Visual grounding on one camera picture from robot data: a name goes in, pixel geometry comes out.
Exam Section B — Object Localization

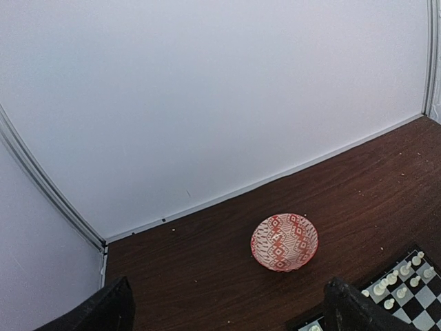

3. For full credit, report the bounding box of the red patterned bowl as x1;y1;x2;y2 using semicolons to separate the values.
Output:
250;213;319;272

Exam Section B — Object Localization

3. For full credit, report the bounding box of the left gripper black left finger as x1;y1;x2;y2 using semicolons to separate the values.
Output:
36;277;134;331

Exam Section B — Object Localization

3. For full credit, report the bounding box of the aluminium corner post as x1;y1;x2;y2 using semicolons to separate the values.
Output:
0;103;108;254
422;0;440;123

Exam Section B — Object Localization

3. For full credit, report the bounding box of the right aluminium corner post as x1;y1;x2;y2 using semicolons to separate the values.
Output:
422;0;440;123

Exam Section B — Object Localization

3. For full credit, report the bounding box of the white chess pawn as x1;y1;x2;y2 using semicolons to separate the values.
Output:
423;266;434;279
396;287;407;299
308;324;322;331
410;275;421;288
383;298;395;310

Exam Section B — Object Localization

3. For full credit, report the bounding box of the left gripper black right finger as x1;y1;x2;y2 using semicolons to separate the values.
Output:
322;277;416;331

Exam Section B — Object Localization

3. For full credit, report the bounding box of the black and white chessboard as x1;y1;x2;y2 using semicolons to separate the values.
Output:
285;243;441;331

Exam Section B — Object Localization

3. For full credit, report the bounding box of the left aluminium corner post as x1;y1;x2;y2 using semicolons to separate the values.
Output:
0;103;108;254

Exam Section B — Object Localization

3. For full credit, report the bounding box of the white chess bishop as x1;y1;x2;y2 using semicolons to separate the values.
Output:
386;270;399;285

